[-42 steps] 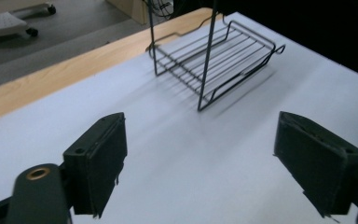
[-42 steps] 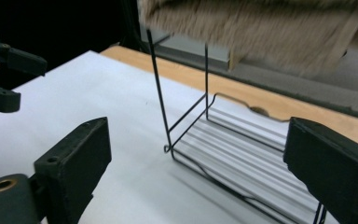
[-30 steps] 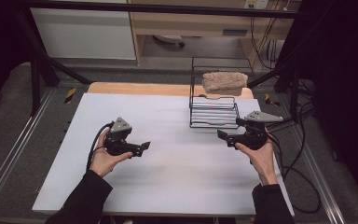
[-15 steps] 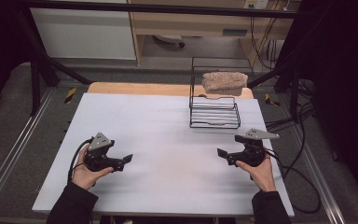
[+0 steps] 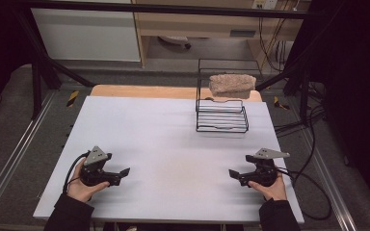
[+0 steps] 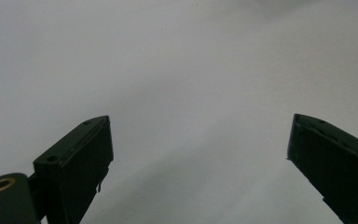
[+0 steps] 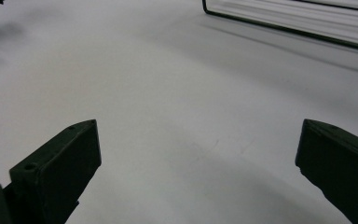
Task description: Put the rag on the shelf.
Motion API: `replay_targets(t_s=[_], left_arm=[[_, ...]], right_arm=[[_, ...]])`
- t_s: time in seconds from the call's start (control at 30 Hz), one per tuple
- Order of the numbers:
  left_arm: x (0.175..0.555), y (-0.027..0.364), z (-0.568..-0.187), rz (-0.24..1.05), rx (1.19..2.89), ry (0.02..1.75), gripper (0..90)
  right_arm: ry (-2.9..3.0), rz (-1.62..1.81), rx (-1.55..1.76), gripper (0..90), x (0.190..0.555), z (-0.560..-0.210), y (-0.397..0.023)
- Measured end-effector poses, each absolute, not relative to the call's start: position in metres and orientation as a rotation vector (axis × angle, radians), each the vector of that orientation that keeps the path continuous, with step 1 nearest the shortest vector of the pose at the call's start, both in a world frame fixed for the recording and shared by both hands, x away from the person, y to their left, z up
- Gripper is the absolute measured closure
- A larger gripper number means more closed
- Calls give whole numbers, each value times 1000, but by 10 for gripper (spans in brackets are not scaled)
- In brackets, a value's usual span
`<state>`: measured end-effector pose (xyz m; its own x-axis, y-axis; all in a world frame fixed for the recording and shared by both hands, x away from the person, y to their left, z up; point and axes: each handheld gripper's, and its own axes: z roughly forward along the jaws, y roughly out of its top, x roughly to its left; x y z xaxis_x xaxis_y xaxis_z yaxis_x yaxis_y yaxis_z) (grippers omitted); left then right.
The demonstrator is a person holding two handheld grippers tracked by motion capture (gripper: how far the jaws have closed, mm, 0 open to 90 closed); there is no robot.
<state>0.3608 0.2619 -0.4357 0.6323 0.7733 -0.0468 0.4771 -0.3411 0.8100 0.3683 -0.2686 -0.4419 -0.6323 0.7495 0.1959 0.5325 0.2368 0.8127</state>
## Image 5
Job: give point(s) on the white wall socket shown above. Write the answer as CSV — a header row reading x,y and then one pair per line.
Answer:
x,y
265,4

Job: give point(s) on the white cabinet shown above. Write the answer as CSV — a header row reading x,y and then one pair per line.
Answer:
x,y
86,35

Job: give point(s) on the person's left hand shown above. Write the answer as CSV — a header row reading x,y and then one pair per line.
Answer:
x,y
82,189

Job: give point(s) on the yellow black tape strip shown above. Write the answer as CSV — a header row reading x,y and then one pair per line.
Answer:
x,y
279,103
72,98

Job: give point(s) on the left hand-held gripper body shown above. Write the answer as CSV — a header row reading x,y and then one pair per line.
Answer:
x,y
93,174

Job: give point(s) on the brown towel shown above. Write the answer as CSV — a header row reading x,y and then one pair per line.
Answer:
x,y
232,84

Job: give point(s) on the white table cover board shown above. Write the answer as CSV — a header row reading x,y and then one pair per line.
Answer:
x,y
179,179

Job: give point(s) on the black metal frame stand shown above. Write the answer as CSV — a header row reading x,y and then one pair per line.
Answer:
x,y
304,96
37,89

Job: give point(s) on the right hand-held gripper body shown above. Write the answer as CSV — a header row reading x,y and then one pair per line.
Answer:
x,y
265,171

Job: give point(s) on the black curtain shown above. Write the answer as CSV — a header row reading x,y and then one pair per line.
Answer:
x,y
0,48
356,80

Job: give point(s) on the white chair base with caster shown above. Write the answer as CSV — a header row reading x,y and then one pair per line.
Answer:
x,y
175,40

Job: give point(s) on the black metal frame crossbar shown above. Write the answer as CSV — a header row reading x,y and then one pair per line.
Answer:
x,y
173,8

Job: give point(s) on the light wooden desk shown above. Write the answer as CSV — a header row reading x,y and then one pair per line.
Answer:
x,y
202,25

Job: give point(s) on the aluminium floor rail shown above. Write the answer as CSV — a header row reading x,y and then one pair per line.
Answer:
x,y
330,186
16,150

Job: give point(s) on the person's right hand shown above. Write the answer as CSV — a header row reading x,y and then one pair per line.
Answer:
x,y
273,190

